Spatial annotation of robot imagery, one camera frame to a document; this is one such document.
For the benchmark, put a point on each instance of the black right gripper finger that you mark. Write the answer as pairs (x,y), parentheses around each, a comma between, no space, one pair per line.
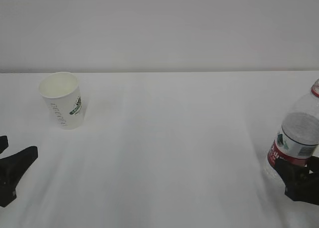
(312,165)
(299,185)

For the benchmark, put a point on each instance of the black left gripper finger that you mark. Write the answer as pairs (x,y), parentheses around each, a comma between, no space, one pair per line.
(3,143)
(12,169)

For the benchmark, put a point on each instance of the white paper cup green logo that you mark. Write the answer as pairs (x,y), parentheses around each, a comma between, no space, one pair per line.
(61,93)

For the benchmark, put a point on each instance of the clear water bottle red label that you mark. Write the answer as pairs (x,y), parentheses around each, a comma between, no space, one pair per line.
(298,136)

